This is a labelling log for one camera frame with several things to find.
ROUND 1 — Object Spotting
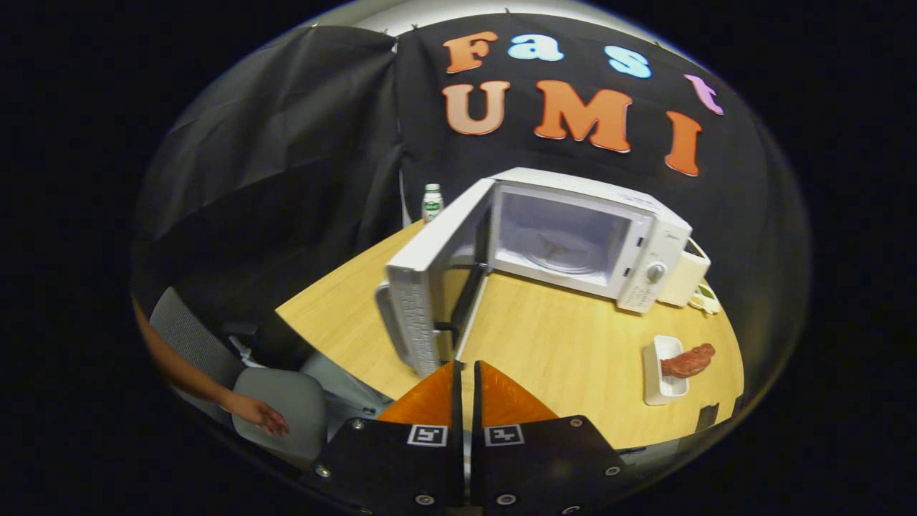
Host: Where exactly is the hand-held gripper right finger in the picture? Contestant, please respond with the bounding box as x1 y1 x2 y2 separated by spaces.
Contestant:
471 360 631 516

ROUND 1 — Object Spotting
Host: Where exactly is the cream rectangular box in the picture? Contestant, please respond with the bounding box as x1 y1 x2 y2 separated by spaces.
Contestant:
658 239 711 309

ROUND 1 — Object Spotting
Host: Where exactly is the white microwave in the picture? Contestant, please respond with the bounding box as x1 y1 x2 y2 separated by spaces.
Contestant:
375 167 693 378

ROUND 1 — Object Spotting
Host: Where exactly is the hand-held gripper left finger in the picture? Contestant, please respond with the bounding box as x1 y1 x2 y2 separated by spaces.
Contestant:
299 360 465 516

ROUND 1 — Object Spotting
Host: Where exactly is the glass turntable plate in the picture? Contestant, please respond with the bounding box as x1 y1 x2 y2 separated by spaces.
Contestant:
527 229 610 277

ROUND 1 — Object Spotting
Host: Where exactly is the grey office chair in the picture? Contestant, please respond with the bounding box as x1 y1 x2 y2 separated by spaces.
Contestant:
148 287 329 470

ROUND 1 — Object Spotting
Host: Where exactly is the white rectangular tray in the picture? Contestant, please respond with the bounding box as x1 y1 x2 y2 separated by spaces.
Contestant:
643 335 690 406

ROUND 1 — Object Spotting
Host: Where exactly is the reddish brown meat piece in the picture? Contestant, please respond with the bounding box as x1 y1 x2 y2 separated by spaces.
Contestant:
661 343 716 379

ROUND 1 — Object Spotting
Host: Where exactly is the small dish with green food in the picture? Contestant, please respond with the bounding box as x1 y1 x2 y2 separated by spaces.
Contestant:
689 281 721 315

